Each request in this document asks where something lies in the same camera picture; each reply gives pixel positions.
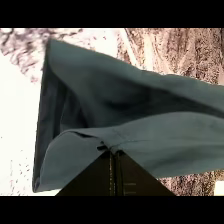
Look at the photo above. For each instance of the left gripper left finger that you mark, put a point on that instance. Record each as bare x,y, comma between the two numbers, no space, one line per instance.
95,180

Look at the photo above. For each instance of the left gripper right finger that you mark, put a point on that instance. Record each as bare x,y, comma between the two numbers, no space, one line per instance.
140,181

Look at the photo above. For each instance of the grey-blue shirt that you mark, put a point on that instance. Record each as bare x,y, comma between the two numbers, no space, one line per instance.
133,110

